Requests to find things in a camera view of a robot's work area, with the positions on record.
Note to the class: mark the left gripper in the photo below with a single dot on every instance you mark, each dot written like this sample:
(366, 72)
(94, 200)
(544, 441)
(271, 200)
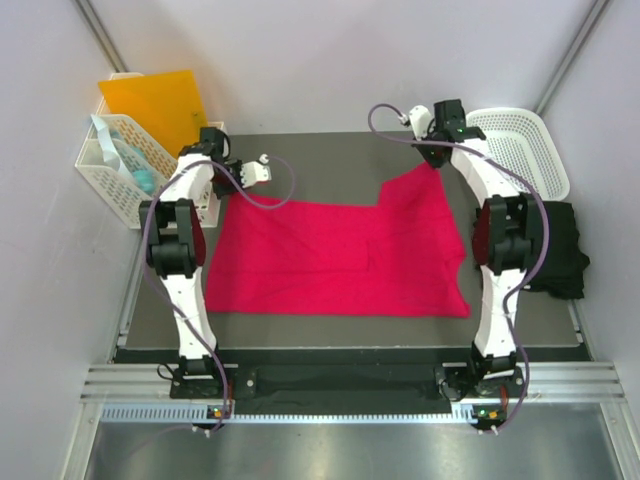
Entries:
(236, 167)

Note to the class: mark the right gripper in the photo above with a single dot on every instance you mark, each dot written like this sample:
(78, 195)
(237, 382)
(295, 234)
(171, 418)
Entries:
(435, 163)

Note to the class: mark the red t shirt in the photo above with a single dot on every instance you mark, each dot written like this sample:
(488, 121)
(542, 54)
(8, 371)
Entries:
(400, 257)

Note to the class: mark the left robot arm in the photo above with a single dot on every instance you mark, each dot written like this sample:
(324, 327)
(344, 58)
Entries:
(175, 249)

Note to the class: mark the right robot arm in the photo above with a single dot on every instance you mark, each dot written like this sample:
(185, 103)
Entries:
(494, 349)

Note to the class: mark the orange plastic folder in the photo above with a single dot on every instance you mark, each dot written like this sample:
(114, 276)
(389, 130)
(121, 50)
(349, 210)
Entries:
(168, 106)

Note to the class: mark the white plastic basket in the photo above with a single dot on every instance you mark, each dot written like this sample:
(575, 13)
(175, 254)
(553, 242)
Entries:
(519, 140)

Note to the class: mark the teal object in organizer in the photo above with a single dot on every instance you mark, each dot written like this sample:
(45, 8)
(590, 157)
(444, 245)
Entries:
(142, 177)

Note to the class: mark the white file organizer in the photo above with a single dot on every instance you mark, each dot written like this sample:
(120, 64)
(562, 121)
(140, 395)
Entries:
(140, 150)

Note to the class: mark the black folded t shirt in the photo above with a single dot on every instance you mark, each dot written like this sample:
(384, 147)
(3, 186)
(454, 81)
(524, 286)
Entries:
(565, 250)

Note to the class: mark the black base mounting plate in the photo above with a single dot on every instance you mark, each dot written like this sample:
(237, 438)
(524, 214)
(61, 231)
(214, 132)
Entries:
(298, 383)

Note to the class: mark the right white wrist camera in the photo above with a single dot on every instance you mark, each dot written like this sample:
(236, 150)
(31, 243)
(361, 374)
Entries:
(418, 119)

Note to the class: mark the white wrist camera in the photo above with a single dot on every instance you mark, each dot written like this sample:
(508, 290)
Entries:
(255, 172)
(418, 119)

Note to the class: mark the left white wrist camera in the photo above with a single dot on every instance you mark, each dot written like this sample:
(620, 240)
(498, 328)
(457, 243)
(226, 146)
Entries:
(255, 172)

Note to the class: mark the grey slotted cable duct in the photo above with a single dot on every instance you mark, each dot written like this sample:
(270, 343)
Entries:
(205, 414)

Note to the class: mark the aluminium frame rail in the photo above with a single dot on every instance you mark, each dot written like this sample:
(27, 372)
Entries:
(550, 382)

